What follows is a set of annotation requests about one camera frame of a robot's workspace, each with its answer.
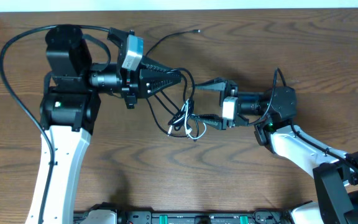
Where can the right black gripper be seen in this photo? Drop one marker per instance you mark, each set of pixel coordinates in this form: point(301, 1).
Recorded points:
point(226, 88)

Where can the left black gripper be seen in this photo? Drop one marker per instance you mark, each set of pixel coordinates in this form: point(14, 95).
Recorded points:
point(134, 82)

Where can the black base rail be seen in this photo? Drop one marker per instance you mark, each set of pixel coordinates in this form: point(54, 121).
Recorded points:
point(111, 213)

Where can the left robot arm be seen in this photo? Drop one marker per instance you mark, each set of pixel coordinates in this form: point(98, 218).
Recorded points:
point(70, 106)

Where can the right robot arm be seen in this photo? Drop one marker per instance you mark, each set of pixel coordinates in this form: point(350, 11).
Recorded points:
point(271, 113)

